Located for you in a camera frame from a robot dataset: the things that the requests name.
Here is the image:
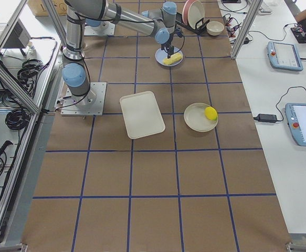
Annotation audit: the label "brown paper table mat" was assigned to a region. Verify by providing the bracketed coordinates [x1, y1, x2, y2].
[22, 27, 290, 251]

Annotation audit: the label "black power adapter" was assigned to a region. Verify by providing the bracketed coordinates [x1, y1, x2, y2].
[254, 113, 278, 123]

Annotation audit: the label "yellow lemon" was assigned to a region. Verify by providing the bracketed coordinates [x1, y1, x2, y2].
[204, 107, 218, 121]

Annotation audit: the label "coiled black cables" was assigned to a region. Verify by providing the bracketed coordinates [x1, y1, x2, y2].
[17, 59, 51, 90]

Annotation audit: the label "black dish rack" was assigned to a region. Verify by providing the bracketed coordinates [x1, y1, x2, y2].
[176, 13, 210, 35]

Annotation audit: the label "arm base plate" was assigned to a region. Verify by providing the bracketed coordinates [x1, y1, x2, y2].
[84, 22, 115, 37]
[60, 82, 107, 116]

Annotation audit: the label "teach pendant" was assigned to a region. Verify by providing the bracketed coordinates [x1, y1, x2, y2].
[267, 41, 303, 71]
[285, 103, 306, 146]

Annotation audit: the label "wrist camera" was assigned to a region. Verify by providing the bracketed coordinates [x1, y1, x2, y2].
[174, 26, 183, 38]

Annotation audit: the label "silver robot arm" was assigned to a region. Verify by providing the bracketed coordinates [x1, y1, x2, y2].
[85, 18, 109, 36]
[62, 1, 177, 108]

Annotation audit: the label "pink plate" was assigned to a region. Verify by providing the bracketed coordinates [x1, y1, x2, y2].
[182, 0, 195, 25]

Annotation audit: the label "near teach pendant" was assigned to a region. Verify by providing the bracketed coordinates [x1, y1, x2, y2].
[285, 103, 306, 146]

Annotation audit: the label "cream bowl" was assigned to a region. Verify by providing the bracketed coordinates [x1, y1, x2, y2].
[206, 21, 225, 36]

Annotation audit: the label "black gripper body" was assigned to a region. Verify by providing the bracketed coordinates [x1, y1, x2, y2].
[161, 34, 174, 54]

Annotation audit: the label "blue plate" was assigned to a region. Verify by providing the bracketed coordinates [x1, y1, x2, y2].
[155, 49, 183, 67]

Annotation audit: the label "cream round plate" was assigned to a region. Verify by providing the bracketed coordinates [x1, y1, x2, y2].
[184, 103, 218, 132]

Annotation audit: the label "cream plate in rack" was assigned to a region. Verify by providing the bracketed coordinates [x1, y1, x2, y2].
[188, 1, 205, 28]

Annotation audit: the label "aluminium frame post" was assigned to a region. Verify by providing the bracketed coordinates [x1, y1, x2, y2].
[230, 0, 262, 60]

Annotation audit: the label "grey control box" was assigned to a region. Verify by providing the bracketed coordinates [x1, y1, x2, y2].
[3, 19, 31, 56]

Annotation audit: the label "cardboard box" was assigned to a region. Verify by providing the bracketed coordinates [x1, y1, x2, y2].
[27, 0, 67, 16]

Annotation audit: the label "cream rectangular tray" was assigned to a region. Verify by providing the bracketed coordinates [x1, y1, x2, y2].
[120, 91, 165, 139]

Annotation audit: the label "far teach pendant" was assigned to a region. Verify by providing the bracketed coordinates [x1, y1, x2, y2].
[267, 41, 303, 71]

